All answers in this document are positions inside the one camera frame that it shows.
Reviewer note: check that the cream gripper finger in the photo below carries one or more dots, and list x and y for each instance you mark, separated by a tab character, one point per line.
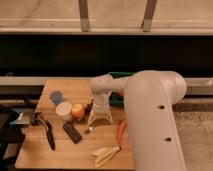
92	117
109	118

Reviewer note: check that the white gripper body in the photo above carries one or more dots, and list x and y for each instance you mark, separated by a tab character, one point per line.
101	104

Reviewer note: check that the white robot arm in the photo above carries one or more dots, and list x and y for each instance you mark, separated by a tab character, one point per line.
148	99

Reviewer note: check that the white plastic cup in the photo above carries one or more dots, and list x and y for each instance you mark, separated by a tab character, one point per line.
64	110

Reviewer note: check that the dark grape bunch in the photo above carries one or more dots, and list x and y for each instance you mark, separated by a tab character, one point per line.
88	107

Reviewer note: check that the orange peach fruit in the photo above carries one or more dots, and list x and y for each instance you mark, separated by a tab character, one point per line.
78	111

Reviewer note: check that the orange carrot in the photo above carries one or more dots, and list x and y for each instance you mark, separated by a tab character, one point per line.
120	131

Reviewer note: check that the green plastic tray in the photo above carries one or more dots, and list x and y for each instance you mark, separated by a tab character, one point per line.
116	99

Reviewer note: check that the black remote control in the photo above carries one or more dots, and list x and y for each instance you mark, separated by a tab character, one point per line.
72	132

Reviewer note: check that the blue round lid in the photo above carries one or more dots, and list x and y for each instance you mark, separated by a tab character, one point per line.
56	97

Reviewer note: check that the black equipment at left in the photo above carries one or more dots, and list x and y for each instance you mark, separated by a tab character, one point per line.
11	135

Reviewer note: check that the black handled knife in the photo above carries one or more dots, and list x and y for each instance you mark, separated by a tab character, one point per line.
49	134

